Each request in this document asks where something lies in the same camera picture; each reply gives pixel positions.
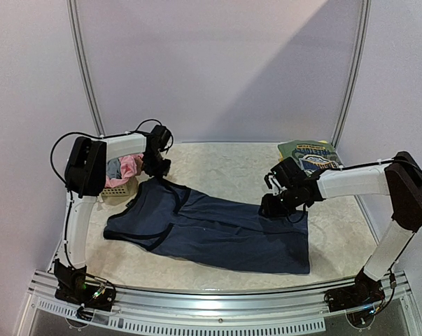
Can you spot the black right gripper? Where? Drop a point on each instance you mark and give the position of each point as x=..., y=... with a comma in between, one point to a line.
x=271, y=206

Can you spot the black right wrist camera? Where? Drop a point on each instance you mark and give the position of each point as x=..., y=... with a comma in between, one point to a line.
x=286, y=174

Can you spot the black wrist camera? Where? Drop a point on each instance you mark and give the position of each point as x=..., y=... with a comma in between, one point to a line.
x=162, y=138
x=286, y=174

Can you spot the yellow folded t-shirt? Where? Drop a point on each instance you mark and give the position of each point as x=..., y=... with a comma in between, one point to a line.
x=303, y=148

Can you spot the aluminium front rail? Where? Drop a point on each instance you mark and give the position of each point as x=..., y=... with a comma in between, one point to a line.
x=289, y=311

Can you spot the pink garment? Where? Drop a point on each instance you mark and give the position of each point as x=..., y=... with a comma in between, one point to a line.
x=131, y=166

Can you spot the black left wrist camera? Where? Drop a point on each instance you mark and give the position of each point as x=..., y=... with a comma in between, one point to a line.
x=162, y=138

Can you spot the beige perforated laundry basket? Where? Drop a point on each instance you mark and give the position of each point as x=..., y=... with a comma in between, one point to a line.
x=119, y=191

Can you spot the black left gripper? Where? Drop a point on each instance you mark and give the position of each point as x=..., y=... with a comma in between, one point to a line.
x=163, y=171

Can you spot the aluminium frame post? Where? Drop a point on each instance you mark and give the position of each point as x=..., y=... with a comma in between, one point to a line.
x=79, y=47
x=358, y=47

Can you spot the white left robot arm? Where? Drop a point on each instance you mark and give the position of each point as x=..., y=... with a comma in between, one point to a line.
x=85, y=178

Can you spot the left aluminium frame post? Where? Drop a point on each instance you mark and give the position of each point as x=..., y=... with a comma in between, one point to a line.
x=79, y=47

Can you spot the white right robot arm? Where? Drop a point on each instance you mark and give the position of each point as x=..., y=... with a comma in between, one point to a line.
x=399, y=178

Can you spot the grey garment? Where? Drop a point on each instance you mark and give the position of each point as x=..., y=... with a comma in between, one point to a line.
x=113, y=169

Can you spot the right aluminium frame post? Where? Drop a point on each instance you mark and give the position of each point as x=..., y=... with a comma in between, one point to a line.
x=358, y=47

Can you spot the green printed folded t-shirt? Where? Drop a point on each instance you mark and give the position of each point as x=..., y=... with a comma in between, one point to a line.
x=312, y=164

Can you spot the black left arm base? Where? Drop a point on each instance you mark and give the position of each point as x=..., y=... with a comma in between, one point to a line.
x=77, y=287

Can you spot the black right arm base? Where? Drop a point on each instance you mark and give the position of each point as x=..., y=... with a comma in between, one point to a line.
x=364, y=291

